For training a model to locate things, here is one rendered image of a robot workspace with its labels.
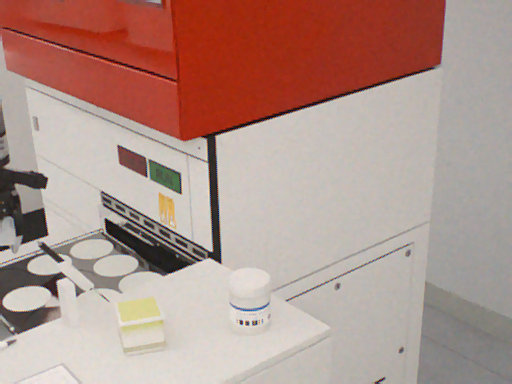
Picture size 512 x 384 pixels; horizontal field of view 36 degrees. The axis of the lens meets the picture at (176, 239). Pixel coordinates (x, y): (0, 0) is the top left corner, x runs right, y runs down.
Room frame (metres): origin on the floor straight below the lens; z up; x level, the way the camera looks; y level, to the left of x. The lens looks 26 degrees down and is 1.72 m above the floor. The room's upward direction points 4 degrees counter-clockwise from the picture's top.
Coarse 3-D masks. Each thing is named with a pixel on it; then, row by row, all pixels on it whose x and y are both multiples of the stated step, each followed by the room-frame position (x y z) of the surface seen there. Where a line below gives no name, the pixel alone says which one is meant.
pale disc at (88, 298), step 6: (102, 288) 1.45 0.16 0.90; (84, 294) 1.43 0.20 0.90; (90, 294) 1.43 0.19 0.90; (96, 294) 1.42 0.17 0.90; (102, 294) 1.42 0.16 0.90; (108, 294) 1.42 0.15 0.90; (114, 294) 1.42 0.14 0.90; (78, 300) 1.40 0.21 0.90; (84, 300) 1.40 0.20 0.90; (90, 300) 1.40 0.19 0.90; (96, 300) 1.40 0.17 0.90; (102, 300) 1.40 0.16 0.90; (78, 306) 1.38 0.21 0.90; (84, 306) 1.38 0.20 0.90
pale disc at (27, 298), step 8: (24, 288) 1.47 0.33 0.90; (32, 288) 1.47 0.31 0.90; (40, 288) 1.47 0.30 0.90; (8, 296) 1.44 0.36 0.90; (16, 296) 1.44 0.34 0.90; (24, 296) 1.44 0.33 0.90; (32, 296) 1.44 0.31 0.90; (40, 296) 1.43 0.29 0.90; (48, 296) 1.43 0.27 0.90; (8, 304) 1.41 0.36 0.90; (16, 304) 1.41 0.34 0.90; (24, 304) 1.41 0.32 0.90; (32, 304) 1.40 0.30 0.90; (40, 304) 1.40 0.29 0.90
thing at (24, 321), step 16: (80, 240) 1.69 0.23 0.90; (112, 240) 1.67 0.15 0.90; (32, 256) 1.62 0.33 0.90; (0, 272) 1.56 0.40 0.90; (16, 272) 1.55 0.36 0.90; (80, 272) 1.53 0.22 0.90; (160, 272) 1.50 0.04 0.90; (0, 288) 1.48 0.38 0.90; (16, 288) 1.48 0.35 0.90; (48, 288) 1.46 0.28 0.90; (80, 288) 1.45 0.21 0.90; (96, 288) 1.45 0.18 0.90; (112, 288) 1.44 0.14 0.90; (0, 304) 1.41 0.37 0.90; (48, 304) 1.40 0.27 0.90; (16, 320) 1.34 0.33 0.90; (32, 320) 1.34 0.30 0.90; (48, 320) 1.34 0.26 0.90
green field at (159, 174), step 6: (150, 162) 1.59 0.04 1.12; (150, 168) 1.59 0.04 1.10; (156, 168) 1.57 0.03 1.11; (162, 168) 1.55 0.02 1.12; (150, 174) 1.60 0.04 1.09; (156, 174) 1.57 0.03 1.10; (162, 174) 1.55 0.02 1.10; (168, 174) 1.54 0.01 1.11; (174, 174) 1.52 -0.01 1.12; (156, 180) 1.57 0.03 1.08; (162, 180) 1.56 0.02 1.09; (168, 180) 1.54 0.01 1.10; (174, 180) 1.52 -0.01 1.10; (168, 186) 1.54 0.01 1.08; (174, 186) 1.52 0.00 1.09
